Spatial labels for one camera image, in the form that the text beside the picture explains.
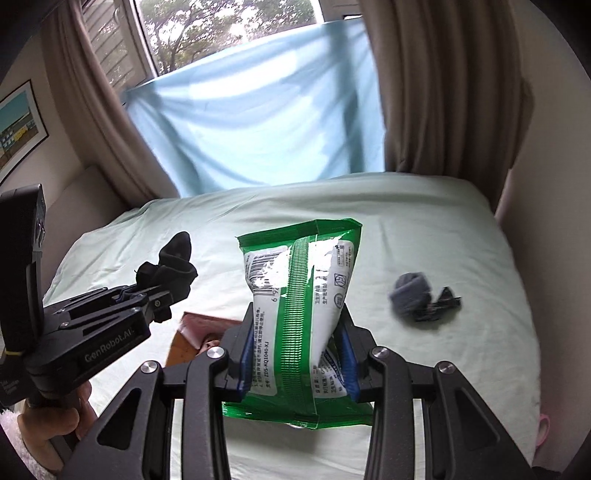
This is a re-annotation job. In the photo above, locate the black sock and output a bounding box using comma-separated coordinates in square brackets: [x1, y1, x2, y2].
[135, 231, 198, 304]

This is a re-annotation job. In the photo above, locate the grey blue fuzzy sock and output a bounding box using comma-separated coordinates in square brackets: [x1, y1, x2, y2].
[390, 272, 432, 322]

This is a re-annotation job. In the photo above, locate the green white tissue pack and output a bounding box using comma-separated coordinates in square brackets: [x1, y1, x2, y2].
[222, 218, 373, 430]

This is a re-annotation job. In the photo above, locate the black patterned cloth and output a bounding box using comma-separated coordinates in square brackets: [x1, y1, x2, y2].
[411, 286, 462, 322]

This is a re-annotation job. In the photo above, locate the person left hand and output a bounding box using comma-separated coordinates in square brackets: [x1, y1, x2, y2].
[17, 382, 97, 474]

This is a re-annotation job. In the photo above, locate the cardboard box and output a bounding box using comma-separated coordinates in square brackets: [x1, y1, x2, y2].
[165, 312, 239, 367]

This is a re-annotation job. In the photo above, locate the brown curtain left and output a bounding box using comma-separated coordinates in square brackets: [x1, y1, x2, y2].
[41, 1, 179, 207]

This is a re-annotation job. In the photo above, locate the brown curtain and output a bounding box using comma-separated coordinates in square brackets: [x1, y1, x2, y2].
[360, 1, 533, 208]
[41, 1, 179, 207]

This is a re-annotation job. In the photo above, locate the pink object at bedside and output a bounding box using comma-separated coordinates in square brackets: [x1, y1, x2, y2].
[536, 413, 551, 449]

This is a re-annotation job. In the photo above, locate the light blue hanging sheet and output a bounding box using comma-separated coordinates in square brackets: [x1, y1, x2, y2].
[125, 19, 385, 197]

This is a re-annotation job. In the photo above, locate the window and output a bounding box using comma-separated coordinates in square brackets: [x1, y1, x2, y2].
[81, 0, 361, 93]

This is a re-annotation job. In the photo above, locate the brown curtain right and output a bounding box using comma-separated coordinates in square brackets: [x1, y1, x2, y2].
[360, 1, 533, 208]

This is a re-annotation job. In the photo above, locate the framed wall picture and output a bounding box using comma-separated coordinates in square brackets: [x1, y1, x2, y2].
[0, 80, 49, 183]

